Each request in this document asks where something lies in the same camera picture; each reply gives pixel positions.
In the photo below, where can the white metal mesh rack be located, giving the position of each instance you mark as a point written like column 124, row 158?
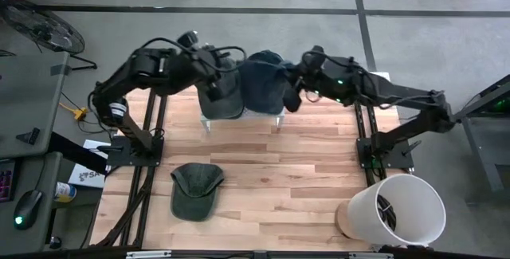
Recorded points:
column 263, row 116

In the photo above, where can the white plastic bucket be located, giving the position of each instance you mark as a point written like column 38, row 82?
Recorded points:
column 418, row 211

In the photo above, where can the small black desk object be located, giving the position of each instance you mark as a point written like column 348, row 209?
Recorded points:
column 28, row 136

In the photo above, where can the round wooden disc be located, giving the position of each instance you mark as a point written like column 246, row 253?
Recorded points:
column 342, row 221

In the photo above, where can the black frame beam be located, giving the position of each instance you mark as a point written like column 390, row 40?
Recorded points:
column 60, row 254

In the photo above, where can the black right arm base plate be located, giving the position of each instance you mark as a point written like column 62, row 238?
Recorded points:
column 398, row 159

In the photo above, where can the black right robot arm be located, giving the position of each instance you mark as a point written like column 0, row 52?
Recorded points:
column 398, row 91

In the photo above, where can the black computer mouse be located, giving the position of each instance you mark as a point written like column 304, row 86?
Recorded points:
column 27, row 209

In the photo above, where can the silver frame bracket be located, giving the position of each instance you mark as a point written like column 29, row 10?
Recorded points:
column 370, row 256
column 149, row 254

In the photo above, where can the white yellow can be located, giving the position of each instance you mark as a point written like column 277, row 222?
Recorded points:
column 64, row 192

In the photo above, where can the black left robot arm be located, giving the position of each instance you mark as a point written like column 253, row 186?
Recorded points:
column 147, row 67

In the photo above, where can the black aluminium frame rail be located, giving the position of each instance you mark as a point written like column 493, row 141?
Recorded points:
column 151, row 111
column 163, row 115
column 373, row 121
column 358, row 119

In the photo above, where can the black floor fan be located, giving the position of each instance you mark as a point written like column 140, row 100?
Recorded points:
column 44, row 30

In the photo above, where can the white printed paper box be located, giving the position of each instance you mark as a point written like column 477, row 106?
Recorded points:
column 85, row 175

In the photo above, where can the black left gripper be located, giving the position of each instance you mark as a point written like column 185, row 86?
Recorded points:
column 205, row 67

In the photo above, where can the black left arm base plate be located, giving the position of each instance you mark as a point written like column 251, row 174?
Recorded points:
column 123, row 157

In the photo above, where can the green baseball cap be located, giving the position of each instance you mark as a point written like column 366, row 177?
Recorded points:
column 223, row 105
column 197, row 191

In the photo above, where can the yellow power plug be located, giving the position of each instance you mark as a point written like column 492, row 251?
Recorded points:
column 79, row 113

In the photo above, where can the grey desk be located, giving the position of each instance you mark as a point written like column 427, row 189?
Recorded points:
column 36, row 171
column 28, row 103

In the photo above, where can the black backlit keyboard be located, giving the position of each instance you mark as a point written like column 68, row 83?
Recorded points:
column 6, row 181

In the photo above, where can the black bar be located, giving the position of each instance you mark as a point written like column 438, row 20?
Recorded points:
column 75, row 151

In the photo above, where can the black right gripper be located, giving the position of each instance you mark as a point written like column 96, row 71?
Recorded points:
column 316, row 71

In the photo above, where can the blue baseball cap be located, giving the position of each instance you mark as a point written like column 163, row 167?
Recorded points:
column 263, row 83

